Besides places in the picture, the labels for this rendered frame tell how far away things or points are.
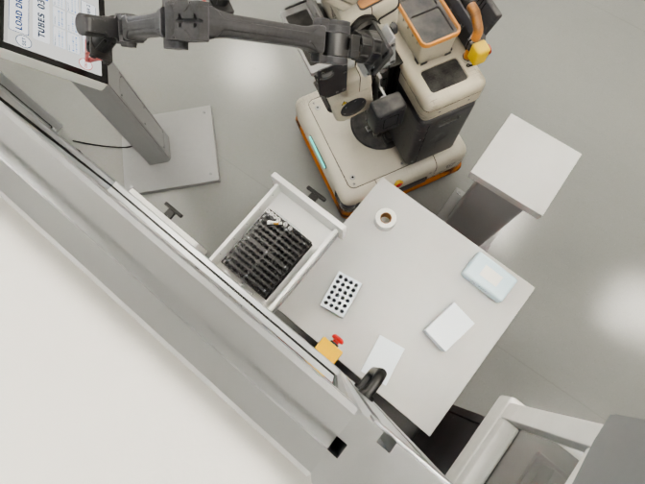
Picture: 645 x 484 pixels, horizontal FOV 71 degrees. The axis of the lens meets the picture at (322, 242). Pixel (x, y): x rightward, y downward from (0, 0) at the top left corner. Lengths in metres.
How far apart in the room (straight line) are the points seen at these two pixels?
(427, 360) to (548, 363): 1.04
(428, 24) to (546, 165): 0.64
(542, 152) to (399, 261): 0.65
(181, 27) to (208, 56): 1.81
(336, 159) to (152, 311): 1.93
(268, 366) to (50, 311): 0.14
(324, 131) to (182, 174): 0.80
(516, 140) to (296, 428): 1.60
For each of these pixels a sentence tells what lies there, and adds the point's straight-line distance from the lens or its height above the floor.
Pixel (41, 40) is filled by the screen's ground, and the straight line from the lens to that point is 1.69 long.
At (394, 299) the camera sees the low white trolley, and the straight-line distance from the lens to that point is 1.49.
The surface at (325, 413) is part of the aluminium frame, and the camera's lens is 0.24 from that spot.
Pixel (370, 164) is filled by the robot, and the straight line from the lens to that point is 2.15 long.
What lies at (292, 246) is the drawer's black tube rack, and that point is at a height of 0.87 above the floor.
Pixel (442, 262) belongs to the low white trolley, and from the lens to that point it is 1.54.
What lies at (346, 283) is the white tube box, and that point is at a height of 0.80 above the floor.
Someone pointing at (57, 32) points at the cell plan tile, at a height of 1.08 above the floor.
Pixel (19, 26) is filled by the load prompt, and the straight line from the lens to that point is 1.69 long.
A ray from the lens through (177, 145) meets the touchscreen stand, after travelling 2.60.
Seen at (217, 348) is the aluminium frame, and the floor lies 1.98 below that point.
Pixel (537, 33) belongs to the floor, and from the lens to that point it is 3.11.
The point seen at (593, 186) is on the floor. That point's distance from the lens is 2.75.
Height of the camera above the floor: 2.23
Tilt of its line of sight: 75 degrees down
